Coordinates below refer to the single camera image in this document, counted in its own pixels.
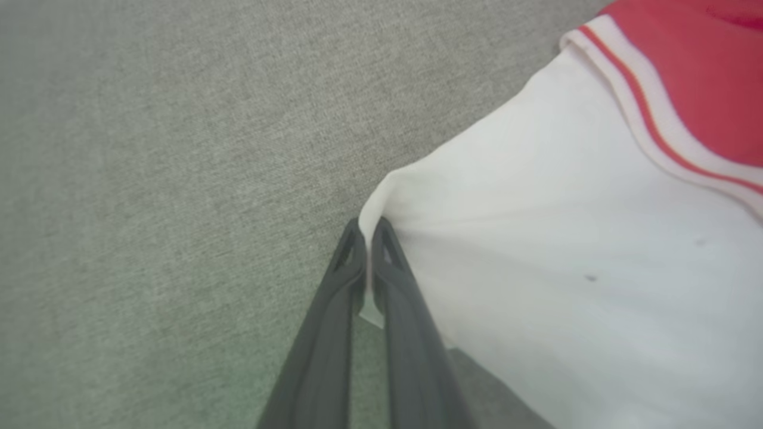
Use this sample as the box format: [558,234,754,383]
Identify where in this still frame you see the red and white garment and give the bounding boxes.
[357,0,763,429]

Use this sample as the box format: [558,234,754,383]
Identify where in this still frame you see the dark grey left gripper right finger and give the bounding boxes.
[371,216,478,429]

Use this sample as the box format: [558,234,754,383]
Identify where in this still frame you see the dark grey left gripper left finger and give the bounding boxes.
[256,217,367,429]

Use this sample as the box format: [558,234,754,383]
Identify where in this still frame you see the grey fabric sofa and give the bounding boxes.
[0,0,610,429]

